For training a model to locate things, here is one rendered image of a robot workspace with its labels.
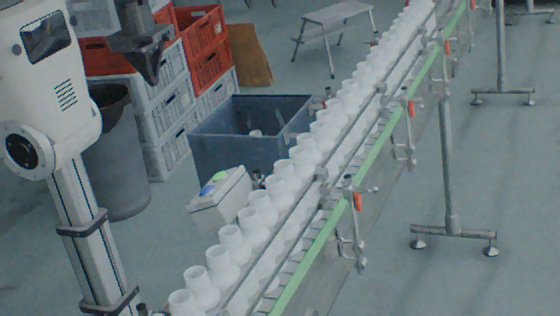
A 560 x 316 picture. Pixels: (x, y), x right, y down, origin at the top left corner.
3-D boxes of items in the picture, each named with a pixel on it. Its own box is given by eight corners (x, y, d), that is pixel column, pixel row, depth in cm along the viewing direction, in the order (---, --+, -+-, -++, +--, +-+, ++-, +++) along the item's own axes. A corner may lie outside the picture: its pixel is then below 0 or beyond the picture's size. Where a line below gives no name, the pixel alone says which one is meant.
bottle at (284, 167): (302, 221, 148) (289, 153, 140) (315, 233, 143) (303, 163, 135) (277, 232, 146) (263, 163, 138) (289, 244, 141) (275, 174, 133)
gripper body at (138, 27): (156, 46, 112) (144, 1, 109) (106, 48, 117) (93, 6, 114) (177, 33, 118) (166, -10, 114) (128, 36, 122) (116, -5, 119)
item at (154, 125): (156, 148, 387) (145, 112, 378) (94, 149, 401) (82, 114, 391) (198, 103, 438) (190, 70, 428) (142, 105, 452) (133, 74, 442)
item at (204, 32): (190, 65, 437) (182, 32, 427) (136, 67, 453) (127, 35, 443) (229, 33, 487) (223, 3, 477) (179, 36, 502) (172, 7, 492)
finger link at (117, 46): (155, 93, 117) (140, 39, 113) (121, 93, 120) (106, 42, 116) (176, 77, 122) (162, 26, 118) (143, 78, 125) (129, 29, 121)
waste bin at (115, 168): (130, 232, 354) (94, 119, 326) (62, 225, 373) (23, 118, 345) (175, 187, 390) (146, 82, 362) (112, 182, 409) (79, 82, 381)
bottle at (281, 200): (269, 248, 141) (254, 177, 133) (296, 237, 142) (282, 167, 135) (280, 262, 136) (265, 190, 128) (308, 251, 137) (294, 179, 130)
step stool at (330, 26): (338, 44, 565) (331, -6, 547) (384, 59, 515) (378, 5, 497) (290, 61, 547) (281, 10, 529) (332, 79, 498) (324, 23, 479)
